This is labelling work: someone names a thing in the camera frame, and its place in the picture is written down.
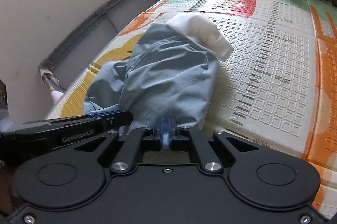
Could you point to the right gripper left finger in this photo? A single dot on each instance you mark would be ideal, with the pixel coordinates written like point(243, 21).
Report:
point(135, 144)

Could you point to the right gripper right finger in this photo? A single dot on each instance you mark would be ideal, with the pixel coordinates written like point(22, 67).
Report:
point(193, 142)

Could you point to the light blue shirt white collar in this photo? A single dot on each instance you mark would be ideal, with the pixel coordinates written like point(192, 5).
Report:
point(171, 73)

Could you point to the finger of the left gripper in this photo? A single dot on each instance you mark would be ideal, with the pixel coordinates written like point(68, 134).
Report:
point(105, 113)

